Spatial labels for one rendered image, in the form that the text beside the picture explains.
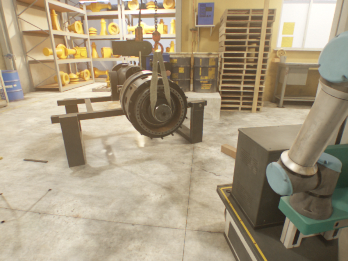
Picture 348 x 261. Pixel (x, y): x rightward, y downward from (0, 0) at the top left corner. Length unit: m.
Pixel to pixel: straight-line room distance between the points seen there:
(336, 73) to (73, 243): 1.78
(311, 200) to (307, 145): 0.28
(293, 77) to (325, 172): 5.25
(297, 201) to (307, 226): 0.09
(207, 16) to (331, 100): 5.49
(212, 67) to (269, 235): 3.92
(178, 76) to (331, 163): 4.21
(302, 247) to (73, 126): 2.34
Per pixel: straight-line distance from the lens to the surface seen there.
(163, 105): 1.61
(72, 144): 2.69
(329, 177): 0.89
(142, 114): 1.75
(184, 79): 4.84
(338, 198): 1.14
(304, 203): 0.95
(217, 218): 1.90
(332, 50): 0.63
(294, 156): 0.75
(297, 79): 6.09
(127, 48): 4.31
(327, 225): 1.01
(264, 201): 1.31
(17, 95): 7.73
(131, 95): 1.67
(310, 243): 1.47
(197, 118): 3.05
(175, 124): 1.76
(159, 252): 1.65
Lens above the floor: 1.29
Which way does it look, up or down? 21 degrees down
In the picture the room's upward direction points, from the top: straight up
